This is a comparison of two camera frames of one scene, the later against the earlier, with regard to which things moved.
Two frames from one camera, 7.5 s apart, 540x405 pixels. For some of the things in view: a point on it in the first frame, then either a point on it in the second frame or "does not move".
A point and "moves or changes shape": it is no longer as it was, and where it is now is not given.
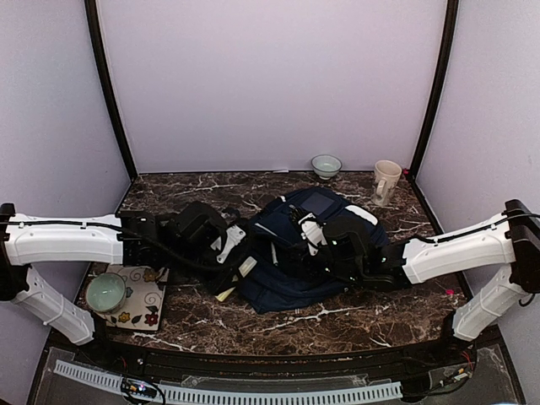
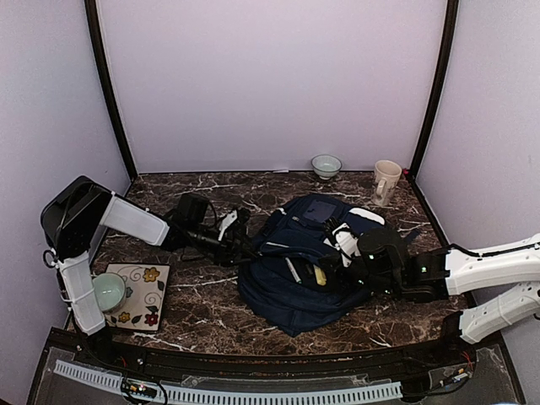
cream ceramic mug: [387, 174] does not move
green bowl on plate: [105, 293] does not move
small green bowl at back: [326, 166] does not move
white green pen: [273, 254] to [294, 271]
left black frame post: [107, 80] does not move
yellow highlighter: [244, 269] to [320, 276]
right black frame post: [442, 85] does not move
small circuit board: [139, 387] does not move
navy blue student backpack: [283, 272] moves or changes shape
